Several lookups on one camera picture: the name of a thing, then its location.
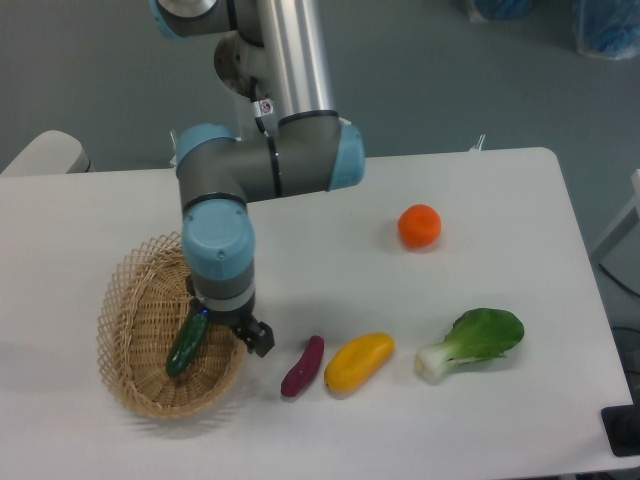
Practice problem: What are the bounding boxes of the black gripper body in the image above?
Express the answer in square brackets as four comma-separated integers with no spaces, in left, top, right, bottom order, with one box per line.
[187,277,255,338]

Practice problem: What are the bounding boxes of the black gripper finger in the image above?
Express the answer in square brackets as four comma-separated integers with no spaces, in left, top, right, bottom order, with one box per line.
[233,319,275,357]

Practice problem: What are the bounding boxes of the dark green cucumber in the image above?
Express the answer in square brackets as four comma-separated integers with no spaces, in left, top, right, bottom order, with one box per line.
[165,310,209,378]

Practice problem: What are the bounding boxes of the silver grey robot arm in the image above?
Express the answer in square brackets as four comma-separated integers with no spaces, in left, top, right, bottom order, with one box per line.
[150,1,365,360]

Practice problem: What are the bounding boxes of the woven wicker basket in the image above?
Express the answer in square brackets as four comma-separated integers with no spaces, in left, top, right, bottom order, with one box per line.
[97,232,246,420]

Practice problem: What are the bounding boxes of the purple sweet potato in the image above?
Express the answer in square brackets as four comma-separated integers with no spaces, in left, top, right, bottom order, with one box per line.
[280,335,325,398]

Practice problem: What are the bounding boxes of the yellow mango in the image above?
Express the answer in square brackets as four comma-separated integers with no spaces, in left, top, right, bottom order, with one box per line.
[324,332,395,394]

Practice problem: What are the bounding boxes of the orange tangerine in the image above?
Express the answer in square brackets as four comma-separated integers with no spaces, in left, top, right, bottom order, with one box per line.
[397,204,442,249]

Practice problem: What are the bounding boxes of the green bok choy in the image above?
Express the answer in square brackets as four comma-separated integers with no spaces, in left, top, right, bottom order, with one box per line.
[414,308,525,383]

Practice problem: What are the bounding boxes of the white chair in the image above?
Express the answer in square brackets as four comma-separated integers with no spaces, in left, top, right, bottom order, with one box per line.
[1,130,95,178]

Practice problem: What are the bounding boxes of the black device at table edge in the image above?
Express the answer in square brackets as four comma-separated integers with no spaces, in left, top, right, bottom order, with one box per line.
[601,405,639,457]

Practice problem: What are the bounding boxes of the white furniture leg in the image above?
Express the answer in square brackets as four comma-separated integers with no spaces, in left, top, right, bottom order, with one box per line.
[589,170,639,262]

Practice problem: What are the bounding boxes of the blue plastic bag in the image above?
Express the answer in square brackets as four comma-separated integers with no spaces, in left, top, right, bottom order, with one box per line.
[572,0,639,60]

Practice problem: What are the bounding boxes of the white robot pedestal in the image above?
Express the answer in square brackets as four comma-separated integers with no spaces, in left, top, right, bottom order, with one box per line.
[168,29,281,169]

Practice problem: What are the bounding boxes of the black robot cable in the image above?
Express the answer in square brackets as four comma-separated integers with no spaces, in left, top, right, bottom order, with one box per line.
[248,75,274,139]

